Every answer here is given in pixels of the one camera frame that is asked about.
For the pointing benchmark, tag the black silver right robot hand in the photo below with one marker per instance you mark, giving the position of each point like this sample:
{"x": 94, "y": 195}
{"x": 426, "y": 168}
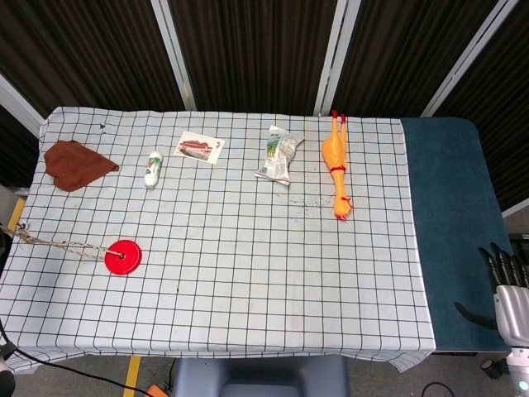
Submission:
{"x": 514, "y": 310}

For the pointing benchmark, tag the red plastic disc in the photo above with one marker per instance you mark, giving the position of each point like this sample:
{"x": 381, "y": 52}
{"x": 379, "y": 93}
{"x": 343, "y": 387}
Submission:
{"x": 123, "y": 257}

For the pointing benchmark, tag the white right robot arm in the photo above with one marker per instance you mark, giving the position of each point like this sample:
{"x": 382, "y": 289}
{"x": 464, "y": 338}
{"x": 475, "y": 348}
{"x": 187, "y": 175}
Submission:
{"x": 520, "y": 372}

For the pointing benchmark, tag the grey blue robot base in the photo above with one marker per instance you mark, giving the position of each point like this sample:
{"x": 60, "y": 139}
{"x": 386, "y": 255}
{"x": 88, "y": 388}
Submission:
{"x": 260, "y": 378}

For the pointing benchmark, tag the black round cap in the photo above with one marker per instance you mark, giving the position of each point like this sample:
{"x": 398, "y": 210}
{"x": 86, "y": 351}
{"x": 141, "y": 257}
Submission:
{"x": 492, "y": 369}

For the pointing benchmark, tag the black box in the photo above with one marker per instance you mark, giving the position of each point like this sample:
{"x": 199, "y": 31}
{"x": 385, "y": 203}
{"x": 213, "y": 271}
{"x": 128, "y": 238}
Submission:
{"x": 521, "y": 244}

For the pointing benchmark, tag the dark blue table mat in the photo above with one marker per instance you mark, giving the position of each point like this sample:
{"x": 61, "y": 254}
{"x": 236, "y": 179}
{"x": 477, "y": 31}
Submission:
{"x": 450, "y": 231}

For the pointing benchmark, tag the yellow rubber chicken toy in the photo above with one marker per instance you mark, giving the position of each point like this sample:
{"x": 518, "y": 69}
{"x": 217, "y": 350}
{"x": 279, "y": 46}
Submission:
{"x": 336, "y": 157}

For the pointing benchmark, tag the crumpled silver snack packet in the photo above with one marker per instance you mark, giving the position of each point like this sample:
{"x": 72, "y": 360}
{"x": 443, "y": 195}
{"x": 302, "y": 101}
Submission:
{"x": 279, "y": 155}

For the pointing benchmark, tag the white checkered tablecloth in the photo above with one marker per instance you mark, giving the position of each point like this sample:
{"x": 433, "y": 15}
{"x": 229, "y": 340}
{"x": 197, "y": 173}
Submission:
{"x": 231, "y": 248}

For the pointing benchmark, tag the picture postcard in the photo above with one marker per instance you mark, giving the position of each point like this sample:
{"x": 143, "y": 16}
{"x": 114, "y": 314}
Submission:
{"x": 200, "y": 148}

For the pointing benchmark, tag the orange object on floor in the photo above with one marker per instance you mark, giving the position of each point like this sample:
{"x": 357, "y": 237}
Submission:
{"x": 155, "y": 391}

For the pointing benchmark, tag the yellow floor tape strip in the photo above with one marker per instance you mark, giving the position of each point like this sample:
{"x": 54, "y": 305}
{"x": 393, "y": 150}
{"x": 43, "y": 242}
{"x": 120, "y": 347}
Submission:
{"x": 16, "y": 213}
{"x": 132, "y": 376}

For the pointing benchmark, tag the small white bottle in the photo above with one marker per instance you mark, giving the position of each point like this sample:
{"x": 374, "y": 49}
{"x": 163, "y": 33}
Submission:
{"x": 153, "y": 169}

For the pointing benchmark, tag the brown cloth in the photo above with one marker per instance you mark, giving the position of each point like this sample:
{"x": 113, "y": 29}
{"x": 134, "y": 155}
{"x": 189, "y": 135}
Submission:
{"x": 74, "y": 165}

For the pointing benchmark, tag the black chair edge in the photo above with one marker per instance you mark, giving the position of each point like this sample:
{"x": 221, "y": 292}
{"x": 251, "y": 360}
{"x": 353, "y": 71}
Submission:
{"x": 3, "y": 248}

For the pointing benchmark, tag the grey partition post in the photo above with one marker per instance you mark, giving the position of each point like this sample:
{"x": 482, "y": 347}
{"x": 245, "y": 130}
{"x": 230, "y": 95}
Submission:
{"x": 467, "y": 62}
{"x": 18, "y": 101}
{"x": 335, "y": 58}
{"x": 175, "y": 54}

